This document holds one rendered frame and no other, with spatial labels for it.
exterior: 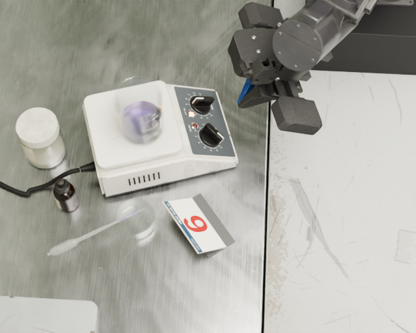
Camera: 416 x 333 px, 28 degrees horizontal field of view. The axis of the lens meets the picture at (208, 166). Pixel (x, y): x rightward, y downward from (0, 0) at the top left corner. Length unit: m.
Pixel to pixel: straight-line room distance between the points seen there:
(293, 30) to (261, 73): 0.08
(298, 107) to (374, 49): 0.31
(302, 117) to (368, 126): 0.30
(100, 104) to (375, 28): 0.41
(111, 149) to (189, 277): 0.20
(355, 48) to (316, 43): 0.37
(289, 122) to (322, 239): 0.25
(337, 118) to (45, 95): 0.45
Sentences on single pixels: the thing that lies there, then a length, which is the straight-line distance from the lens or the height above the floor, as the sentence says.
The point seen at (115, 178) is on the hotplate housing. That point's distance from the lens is 1.14.
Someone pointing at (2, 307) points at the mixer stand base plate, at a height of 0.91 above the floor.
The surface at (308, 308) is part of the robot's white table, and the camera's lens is 1.13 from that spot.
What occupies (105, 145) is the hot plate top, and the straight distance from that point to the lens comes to 1.14.
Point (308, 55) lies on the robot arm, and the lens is 0.90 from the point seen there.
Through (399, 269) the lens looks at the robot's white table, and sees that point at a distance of 1.17.
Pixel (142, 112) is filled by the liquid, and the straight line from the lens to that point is 1.13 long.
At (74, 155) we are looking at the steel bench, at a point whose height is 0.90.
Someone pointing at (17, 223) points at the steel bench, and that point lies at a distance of 1.20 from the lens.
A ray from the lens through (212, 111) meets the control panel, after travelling 1.21.
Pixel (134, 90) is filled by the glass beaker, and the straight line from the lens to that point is 1.12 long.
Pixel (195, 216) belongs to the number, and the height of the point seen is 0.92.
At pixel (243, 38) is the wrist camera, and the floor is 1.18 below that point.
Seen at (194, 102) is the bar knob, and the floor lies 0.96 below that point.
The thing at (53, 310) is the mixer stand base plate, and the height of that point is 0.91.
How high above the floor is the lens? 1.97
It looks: 62 degrees down
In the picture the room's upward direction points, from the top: 1 degrees counter-clockwise
